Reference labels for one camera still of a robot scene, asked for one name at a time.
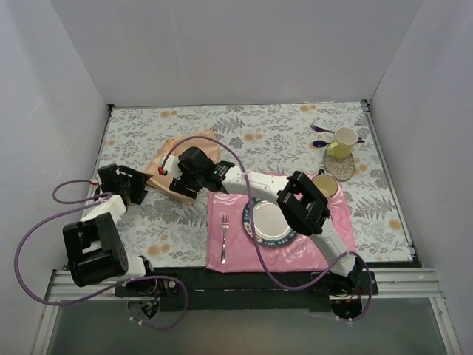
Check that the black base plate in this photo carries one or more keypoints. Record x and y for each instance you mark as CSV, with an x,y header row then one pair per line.
x,y
211,290

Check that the pink rose placemat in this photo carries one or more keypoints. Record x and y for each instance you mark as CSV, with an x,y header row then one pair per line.
x,y
300,255

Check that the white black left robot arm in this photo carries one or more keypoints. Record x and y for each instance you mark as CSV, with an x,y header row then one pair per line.
x,y
94,248

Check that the white plate teal rim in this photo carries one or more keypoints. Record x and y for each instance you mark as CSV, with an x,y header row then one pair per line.
x,y
270,225

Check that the purple plastic fork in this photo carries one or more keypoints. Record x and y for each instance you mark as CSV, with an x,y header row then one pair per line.
x,y
319,129

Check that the floral tablecloth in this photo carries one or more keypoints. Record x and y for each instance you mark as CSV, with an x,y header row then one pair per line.
x,y
270,139

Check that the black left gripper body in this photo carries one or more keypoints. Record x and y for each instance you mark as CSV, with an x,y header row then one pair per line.
x,y
134,185

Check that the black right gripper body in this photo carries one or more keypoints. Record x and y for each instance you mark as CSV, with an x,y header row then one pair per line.
x,y
183,187

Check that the purple plastic spoon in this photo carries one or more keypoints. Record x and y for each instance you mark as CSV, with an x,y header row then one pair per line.
x,y
321,143

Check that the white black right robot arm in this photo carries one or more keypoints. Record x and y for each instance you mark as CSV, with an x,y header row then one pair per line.
x,y
303,206

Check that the cream enamel mug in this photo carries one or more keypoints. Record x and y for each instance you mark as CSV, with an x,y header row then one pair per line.
x,y
326,184

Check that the yellow green mug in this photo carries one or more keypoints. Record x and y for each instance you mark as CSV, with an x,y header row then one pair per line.
x,y
344,140

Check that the aluminium frame rail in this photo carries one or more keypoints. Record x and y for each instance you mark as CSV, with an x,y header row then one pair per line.
x,y
402,283

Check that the speckled round coaster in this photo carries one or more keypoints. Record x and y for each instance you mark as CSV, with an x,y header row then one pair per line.
x,y
342,170

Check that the peach satin napkin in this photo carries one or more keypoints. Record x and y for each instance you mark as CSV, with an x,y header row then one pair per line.
x,y
161,182

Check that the silver fork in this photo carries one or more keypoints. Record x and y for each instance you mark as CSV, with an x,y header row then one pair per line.
x,y
224,227

